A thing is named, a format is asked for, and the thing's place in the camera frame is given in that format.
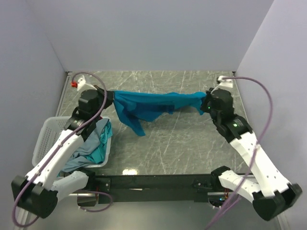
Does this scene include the teal blue t shirt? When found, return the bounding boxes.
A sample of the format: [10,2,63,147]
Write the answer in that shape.
[113,91,206,136]

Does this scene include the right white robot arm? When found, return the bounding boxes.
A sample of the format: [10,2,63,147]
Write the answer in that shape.
[201,88,303,221]

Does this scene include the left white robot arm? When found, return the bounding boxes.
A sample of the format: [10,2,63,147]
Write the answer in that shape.
[11,88,108,219]

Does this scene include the white plastic laundry basket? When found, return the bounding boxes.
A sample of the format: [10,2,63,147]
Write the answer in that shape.
[32,116,112,169]

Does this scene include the teal t shirt in basket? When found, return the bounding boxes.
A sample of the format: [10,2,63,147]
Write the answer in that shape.
[85,117,113,168]

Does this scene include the grey blue t shirt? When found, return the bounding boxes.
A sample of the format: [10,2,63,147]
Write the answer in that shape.
[62,122,104,173]

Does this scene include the black base beam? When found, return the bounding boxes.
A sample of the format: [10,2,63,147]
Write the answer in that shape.
[83,174,227,202]

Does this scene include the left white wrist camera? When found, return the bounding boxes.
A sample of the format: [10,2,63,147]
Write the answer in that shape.
[71,74,96,93]

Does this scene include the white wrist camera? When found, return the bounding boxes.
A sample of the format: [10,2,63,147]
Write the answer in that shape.
[216,76,234,89]
[71,74,96,93]

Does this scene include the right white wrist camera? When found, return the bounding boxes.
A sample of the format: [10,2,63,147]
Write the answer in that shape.
[216,76,234,89]

